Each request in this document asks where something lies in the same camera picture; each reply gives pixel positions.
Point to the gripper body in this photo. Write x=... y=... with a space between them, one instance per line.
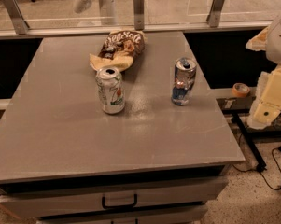
x=279 y=41

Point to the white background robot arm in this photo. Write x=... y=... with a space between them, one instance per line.
x=106 y=9

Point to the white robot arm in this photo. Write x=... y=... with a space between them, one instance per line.
x=268 y=40

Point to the silver blue redbull can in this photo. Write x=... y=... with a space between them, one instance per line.
x=184 y=79

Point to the white green soda can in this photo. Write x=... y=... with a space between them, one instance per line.
x=110 y=89

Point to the orange tape roll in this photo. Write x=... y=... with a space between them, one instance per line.
x=240 y=90

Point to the black metal table leg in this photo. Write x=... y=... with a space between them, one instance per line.
x=261 y=165

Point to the grey lower drawer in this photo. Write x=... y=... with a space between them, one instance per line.
x=171 y=215

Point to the grey drawer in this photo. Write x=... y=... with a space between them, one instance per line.
x=41 y=204
x=171 y=215

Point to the brown sea salt chip bag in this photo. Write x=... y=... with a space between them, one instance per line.
x=120 y=49

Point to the grey upper drawer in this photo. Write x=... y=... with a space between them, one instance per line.
x=41 y=204

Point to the right metal rail bracket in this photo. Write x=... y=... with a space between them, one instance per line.
x=213 y=18

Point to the metal rail bracket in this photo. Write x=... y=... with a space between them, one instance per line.
x=20 y=25
x=213 y=18
x=138 y=14

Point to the black drawer handle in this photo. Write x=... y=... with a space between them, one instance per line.
x=123 y=202

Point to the middle metal rail bracket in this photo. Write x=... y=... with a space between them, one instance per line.
x=138 y=14

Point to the left metal rail bracket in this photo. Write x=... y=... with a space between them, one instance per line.
x=20 y=25

